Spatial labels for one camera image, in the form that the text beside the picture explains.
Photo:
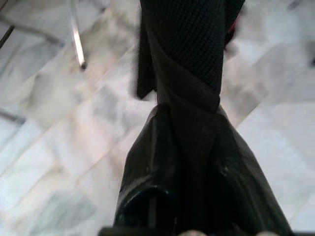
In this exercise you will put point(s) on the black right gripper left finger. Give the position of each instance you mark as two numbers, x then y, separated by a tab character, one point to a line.
147	172

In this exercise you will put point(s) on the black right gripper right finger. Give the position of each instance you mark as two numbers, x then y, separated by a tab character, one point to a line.
241	186

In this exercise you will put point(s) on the black shirt with red collar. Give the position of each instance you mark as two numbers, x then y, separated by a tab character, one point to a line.
197	49

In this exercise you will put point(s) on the silver metal clothes rack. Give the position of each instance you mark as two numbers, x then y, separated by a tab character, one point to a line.
78	44

